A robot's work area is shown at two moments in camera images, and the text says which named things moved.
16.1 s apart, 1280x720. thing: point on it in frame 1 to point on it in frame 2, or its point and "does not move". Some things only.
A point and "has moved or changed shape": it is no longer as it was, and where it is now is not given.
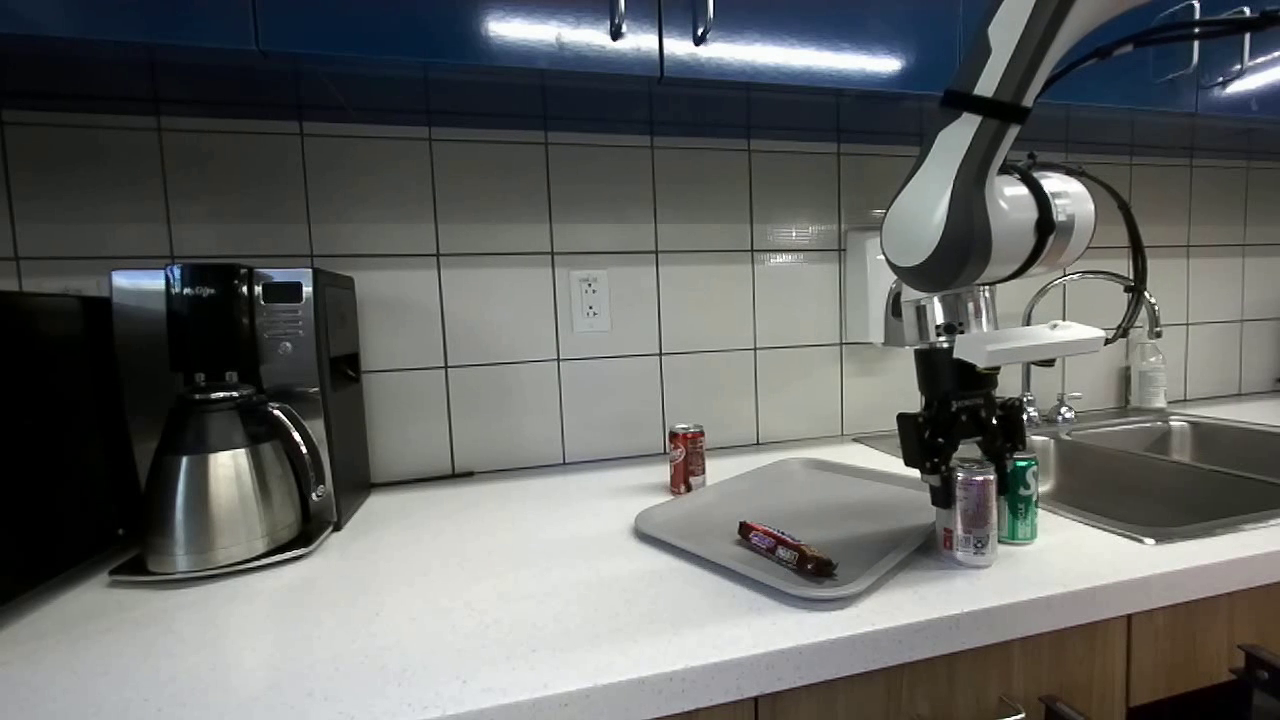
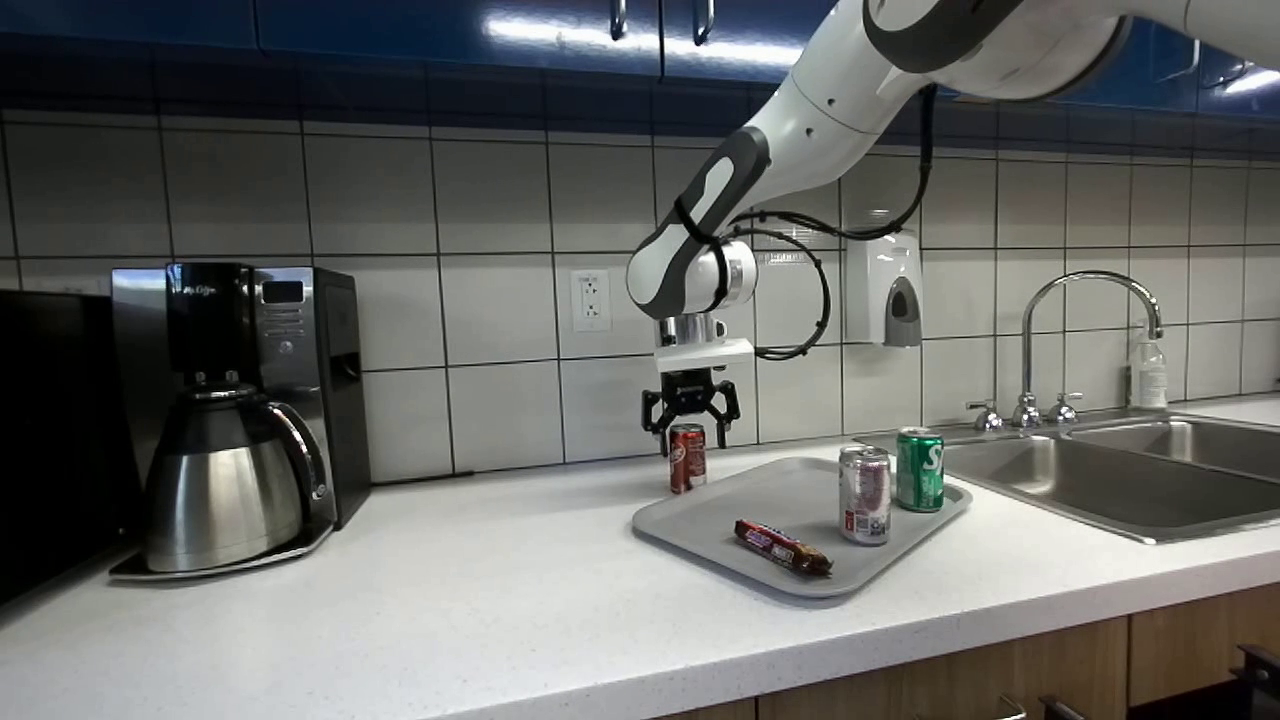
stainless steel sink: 1156,472 does not move
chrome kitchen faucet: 1028,404 does not move
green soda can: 1021,499 has moved or changed shape
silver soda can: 975,505 to 865,492
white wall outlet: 588,301 does not move
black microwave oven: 69,477 does not move
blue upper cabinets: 620,59 does not move
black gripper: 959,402 to 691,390
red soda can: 686,456 does not move
